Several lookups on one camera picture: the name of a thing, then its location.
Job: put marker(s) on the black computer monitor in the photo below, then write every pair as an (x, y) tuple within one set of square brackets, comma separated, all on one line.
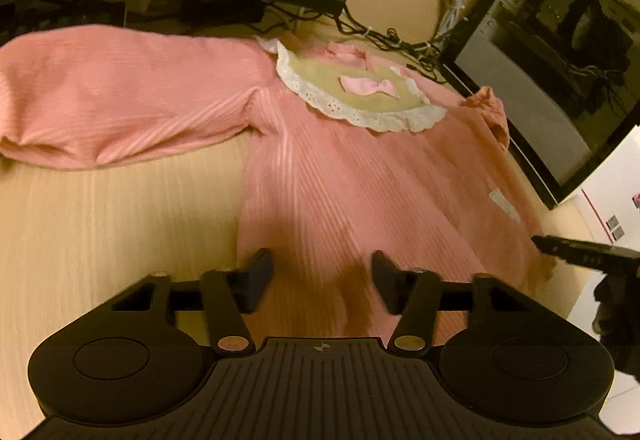
[(545, 65)]

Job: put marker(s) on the person's right hand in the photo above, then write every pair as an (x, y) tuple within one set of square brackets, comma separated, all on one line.
[(620, 315)]

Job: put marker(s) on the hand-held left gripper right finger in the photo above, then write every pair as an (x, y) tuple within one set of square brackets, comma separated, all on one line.
[(385, 275)]

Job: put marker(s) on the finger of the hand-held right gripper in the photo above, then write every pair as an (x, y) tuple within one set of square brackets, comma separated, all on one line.
[(565, 251)]

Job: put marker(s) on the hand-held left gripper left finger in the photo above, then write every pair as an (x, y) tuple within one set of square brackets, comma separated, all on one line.
[(260, 272)]

